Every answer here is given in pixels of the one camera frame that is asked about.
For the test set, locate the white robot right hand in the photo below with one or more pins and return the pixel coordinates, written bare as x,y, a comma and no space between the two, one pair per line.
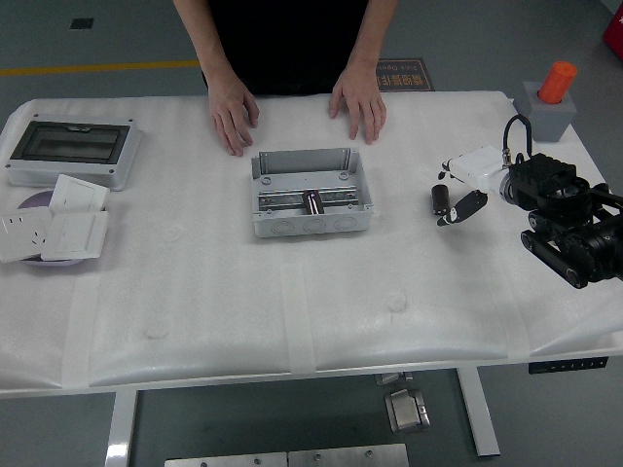
479,168

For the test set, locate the person's right hand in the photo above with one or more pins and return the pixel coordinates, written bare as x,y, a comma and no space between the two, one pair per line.
236,112

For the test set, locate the person's left hand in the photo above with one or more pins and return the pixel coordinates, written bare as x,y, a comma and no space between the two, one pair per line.
362,97

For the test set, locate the dark brown cylindrical battery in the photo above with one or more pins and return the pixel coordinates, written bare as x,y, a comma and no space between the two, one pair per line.
440,199
314,203

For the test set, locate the grey junction box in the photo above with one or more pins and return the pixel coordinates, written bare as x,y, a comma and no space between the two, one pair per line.
306,170

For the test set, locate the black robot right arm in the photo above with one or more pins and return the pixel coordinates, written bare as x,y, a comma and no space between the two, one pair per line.
545,175

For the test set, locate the person's left forearm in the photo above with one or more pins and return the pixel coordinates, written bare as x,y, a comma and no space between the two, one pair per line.
372,34

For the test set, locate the person's right forearm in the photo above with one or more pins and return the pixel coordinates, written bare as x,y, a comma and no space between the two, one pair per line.
207,44

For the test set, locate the grey box with clear cover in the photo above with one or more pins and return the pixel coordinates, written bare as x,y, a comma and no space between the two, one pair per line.
73,143

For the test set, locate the brown floor sign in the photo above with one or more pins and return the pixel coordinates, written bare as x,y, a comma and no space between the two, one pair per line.
409,75

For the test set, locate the person's torso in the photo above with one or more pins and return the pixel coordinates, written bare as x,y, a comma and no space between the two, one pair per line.
292,48

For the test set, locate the grey block holder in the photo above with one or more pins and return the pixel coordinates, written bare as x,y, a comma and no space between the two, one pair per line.
552,121

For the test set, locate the orange cylinder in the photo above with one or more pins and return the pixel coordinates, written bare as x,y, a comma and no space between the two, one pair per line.
557,82

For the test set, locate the white tape strip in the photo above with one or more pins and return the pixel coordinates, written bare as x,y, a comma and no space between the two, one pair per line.
511,321

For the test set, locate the white foam mat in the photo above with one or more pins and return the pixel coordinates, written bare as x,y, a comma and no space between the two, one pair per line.
194,292

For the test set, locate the red object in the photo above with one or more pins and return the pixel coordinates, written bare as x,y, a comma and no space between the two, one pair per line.
614,34

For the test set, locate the black table control panel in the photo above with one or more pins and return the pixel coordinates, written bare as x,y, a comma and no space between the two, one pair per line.
568,365

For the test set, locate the purple round plate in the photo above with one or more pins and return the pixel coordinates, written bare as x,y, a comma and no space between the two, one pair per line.
36,199

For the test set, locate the white table leg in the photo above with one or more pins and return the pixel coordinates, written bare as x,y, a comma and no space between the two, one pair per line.
120,428
479,413

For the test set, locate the white socket panel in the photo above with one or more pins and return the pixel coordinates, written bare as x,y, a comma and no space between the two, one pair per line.
22,233

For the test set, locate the metal plate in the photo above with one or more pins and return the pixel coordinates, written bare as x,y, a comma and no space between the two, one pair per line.
226,460
348,456

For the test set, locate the white switch panel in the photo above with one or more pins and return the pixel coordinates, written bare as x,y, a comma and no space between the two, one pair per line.
73,236
78,194

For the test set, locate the small metal bracket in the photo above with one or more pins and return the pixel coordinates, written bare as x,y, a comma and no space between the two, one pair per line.
393,378

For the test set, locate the large metal bracket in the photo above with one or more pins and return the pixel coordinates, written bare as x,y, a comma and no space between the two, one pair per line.
406,411

